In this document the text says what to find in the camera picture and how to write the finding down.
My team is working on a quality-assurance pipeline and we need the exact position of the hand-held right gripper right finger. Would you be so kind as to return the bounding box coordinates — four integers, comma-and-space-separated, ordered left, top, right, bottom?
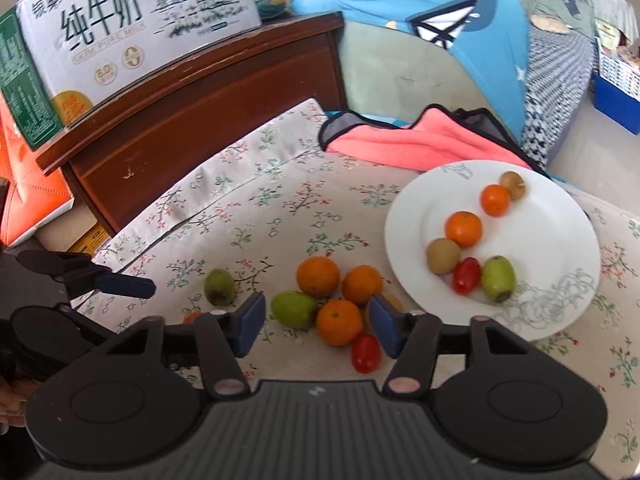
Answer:
368, 293, 533, 401

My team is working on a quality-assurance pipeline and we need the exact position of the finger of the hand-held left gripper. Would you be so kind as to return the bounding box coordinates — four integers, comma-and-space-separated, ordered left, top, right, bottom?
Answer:
17, 250, 157, 299
60, 305, 146, 356

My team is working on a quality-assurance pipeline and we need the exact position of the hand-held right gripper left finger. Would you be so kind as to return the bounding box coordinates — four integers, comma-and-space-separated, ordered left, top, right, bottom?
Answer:
102, 291, 267, 401

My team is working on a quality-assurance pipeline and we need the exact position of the red cherry tomato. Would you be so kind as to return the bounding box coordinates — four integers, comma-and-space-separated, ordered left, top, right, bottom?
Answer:
351, 333, 382, 374
452, 257, 482, 295

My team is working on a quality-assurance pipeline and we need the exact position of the green kiwi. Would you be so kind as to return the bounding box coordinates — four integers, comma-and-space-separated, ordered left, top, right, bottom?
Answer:
204, 268, 236, 307
481, 255, 516, 303
271, 291, 319, 330

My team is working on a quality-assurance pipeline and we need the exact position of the white plate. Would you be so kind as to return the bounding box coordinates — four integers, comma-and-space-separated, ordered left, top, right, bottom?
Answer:
384, 160, 601, 343

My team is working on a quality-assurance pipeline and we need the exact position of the brown kiwi with stem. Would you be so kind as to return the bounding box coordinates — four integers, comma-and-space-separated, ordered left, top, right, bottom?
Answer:
500, 171, 527, 201

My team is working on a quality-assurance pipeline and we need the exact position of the person's left hand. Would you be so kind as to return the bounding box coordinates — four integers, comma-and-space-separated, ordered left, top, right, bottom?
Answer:
0, 377, 31, 428

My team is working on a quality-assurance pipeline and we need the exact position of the yellow printed box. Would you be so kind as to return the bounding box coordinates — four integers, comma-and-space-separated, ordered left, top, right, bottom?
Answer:
70, 225, 113, 256

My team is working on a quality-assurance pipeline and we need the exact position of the pink cloth with grey trim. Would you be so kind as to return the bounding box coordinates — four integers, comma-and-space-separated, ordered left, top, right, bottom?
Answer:
319, 104, 548, 176

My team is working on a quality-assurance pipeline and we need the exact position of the brown wooden headboard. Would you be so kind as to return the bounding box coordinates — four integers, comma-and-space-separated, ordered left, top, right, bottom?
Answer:
36, 11, 348, 235

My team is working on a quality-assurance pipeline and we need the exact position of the pale green cushion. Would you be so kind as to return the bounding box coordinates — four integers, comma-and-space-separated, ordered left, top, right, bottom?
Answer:
340, 25, 501, 128

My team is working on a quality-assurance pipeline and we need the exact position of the white milk carton box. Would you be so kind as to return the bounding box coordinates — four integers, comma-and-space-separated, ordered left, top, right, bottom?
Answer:
0, 0, 263, 152

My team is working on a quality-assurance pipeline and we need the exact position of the houndstooth covered sofa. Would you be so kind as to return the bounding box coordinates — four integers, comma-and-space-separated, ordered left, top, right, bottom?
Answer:
520, 7, 598, 168

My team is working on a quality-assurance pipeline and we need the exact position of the blue storage bin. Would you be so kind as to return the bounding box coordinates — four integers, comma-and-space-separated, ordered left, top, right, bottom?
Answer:
592, 74, 640, 135

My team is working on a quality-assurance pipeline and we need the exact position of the blue printed pillow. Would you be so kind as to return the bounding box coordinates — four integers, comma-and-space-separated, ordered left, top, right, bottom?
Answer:
290, 0, 531, 143

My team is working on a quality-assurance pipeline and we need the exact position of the small beige cushion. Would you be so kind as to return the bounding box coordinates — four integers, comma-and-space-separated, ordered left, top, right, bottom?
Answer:
530, 12, 571, 35

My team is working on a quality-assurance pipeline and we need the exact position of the white plastic basket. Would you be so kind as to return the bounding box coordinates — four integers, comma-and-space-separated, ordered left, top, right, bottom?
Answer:
597, 45, 640, 98

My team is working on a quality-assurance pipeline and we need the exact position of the table with white cloth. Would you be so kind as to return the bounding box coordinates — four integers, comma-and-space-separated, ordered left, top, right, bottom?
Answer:
552, 0, 640, 43

